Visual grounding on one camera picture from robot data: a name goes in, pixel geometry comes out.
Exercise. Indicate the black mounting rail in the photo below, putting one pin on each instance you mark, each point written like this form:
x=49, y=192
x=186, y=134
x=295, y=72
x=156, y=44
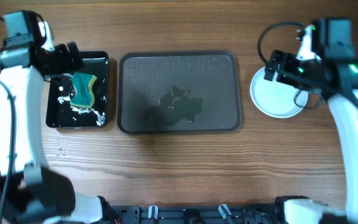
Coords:
x=218, y=214

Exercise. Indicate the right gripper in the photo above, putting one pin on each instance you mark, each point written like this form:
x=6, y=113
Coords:
x=288, y=64

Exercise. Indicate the black water basin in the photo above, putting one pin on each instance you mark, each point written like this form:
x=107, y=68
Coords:
x=61, y=114

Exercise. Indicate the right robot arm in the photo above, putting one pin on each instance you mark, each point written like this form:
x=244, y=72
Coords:
x=335, y=78

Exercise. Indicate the brown serving tray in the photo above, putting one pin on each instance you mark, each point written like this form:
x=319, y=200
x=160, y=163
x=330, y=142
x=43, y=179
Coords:
x=178, y=92

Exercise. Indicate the green yellow sponge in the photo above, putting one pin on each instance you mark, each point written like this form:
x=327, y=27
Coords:
x=83, y=87

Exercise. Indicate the white plate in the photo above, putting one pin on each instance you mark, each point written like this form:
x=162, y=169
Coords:
x=276, y=99

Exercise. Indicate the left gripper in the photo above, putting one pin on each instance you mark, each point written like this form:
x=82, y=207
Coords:
x=67, y=66

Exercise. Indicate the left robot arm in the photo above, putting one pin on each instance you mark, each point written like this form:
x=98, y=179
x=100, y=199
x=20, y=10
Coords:
x=30, y=192

